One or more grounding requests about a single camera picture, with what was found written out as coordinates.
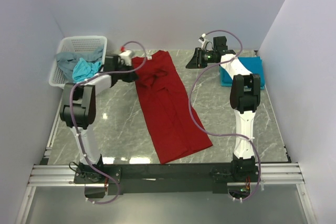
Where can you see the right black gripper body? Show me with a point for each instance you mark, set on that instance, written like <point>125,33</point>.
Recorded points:
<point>203,58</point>

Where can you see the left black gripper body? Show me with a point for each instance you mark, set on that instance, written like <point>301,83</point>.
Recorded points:
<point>126,76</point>

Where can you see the red t shirt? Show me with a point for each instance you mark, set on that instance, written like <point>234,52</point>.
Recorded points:
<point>174,127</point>

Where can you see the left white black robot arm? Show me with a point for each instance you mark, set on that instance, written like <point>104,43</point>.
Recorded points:
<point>78,111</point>

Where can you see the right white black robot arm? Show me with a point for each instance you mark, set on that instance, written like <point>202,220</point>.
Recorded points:
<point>244,99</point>

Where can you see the folded teal t shirt stack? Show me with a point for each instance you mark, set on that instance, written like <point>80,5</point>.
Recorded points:
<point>253,64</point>

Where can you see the light blue t shirt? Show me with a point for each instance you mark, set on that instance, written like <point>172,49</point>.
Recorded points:
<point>85,70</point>

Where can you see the white plastic laundry basket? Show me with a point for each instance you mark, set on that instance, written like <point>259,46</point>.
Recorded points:
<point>92,49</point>

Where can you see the grey blue t shirt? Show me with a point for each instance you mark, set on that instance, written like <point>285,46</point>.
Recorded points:
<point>66,61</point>

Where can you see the black base crossbar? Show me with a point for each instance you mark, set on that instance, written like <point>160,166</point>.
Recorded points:
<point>169,178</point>

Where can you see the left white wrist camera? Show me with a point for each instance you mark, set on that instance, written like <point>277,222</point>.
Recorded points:
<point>126,55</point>

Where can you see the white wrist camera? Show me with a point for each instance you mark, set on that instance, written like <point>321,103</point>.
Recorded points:
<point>204,41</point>
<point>126,55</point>

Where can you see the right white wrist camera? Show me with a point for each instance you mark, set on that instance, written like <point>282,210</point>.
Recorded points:
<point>204,41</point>

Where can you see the aluminium rail frame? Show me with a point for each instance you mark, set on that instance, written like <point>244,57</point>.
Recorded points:
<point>123,138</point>

